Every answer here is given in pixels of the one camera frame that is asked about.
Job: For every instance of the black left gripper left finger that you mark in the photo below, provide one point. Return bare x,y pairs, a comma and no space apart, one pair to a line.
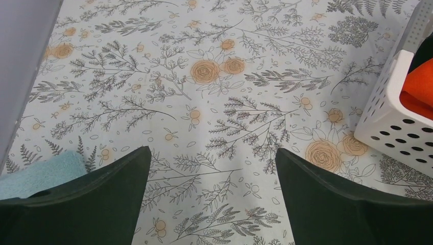
101,207

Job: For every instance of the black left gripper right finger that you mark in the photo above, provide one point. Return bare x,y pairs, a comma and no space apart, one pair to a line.
325,208

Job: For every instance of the light blue towel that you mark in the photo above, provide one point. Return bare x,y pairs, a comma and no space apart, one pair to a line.
43,175

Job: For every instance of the white perforated plastic basket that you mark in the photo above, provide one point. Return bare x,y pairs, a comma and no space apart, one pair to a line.
387,126

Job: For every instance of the orange cloth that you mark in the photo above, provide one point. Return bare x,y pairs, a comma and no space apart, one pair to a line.
416,94

